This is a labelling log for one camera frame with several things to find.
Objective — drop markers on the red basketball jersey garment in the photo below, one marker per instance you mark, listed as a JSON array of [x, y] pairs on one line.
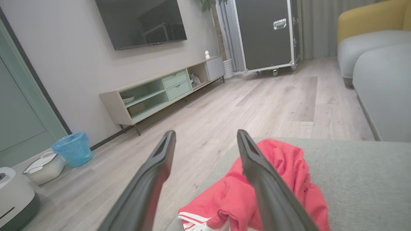
[[289, 160]]

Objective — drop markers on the yellow sofa backrest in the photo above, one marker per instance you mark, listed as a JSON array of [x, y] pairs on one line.
[[369, 22]]

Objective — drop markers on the blue mesh waste basket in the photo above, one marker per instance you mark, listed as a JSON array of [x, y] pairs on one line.
[[74, 150]]

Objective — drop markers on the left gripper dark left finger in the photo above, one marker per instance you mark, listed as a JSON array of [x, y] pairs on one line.
[[144, 192]]

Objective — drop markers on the large grey sofa seat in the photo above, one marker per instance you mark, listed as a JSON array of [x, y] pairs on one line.
[[388, 96]]

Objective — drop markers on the white grey floor appliance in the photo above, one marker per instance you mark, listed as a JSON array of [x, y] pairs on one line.
[[14, 199]]

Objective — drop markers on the grey fabric sofa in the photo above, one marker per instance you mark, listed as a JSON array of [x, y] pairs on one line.
[[369, 192]]

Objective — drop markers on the potted plant in white pot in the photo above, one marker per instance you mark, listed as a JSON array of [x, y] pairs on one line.
[[219, 35]]

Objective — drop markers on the black wheeled flight case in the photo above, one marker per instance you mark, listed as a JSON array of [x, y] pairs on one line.
[[263, 35]]

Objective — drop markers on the small white figurine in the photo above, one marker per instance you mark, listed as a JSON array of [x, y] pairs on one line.
[[207, 55]]

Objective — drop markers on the small grey sofa seat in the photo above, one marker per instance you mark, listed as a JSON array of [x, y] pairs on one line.
[[362, 48]]

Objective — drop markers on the stacked white plates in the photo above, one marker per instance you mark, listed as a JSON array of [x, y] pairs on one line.
[[128, 99]]

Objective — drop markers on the white lidded woven basket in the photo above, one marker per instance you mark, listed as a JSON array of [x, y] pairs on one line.
[[46, 170]]

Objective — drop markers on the grey curtain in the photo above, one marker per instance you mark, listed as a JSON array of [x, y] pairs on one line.
[[318, 29]]

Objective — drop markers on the beige green TV cabinet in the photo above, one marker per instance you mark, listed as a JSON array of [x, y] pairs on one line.
[[112, 102]]

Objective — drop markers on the green door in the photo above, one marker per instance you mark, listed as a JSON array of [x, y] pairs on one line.
[[19, 112]]

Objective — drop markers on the black wall television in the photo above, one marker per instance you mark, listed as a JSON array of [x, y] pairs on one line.
[[141, 22]]

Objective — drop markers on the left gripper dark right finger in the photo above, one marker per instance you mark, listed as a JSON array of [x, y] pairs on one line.
[[273, 199]]

